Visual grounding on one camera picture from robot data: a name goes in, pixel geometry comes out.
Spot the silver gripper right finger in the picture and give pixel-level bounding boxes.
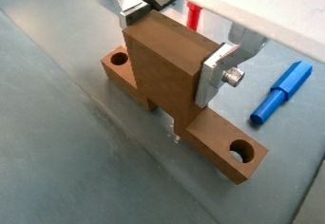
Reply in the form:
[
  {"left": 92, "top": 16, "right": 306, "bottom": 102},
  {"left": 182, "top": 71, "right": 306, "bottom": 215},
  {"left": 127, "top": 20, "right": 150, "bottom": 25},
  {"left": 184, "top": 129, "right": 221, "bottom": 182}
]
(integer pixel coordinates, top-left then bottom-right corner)
[{"left": 194, "top": 24, "right": 267, "bottom": 107}]

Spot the brown T-shaped block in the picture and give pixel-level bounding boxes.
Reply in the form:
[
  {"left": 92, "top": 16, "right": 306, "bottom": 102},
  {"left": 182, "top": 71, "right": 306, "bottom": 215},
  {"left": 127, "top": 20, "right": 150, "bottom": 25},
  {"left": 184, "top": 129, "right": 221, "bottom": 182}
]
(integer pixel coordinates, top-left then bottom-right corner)
[{"left": 101, "top": 10, "right": 267, "bottom": 184}]

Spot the blue peg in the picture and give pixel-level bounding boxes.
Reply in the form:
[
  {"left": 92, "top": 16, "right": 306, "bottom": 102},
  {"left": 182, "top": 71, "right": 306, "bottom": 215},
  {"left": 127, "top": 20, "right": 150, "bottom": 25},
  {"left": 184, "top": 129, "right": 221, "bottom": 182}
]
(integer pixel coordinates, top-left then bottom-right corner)
[{"left": 250, "top": 61, "right": 313, "bottom": 125}]

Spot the red peg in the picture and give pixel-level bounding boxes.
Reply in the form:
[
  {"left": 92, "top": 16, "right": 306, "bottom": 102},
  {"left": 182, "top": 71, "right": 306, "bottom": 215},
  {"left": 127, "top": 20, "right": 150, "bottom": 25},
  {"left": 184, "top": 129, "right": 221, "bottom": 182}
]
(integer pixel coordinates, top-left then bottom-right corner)
[{"left": 187, "top": 2, "right": 202, "bottom": 30}]

